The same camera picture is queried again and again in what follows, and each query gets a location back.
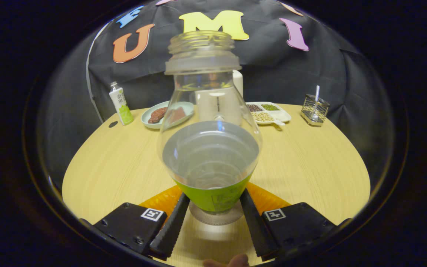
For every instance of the pale green plate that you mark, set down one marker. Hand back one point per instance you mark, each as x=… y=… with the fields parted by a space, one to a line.
x=147 y=119

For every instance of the white toaster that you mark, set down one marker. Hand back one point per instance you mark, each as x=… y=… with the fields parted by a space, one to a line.
x=238 y=83

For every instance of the clear juice bottle green label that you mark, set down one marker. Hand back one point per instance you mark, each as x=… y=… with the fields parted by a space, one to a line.
x=213 y=198

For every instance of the black table hole cap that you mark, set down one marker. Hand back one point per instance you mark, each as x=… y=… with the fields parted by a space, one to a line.
x=113 y=124

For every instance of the metal utensil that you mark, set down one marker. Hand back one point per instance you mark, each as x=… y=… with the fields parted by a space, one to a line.
x=317 y=92

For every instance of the small white green bottle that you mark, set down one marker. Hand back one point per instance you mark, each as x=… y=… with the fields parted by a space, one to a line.
x=122 y=107

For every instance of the wooden table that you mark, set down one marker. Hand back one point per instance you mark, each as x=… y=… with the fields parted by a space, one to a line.
x=310 y=167

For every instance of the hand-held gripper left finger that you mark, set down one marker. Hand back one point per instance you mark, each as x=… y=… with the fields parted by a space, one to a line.
x=171 y=230

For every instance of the white divided bean tray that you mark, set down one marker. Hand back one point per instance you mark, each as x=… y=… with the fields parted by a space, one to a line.
x=282 y=115

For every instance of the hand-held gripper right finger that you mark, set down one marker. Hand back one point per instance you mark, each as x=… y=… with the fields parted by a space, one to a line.
x=256 y=230

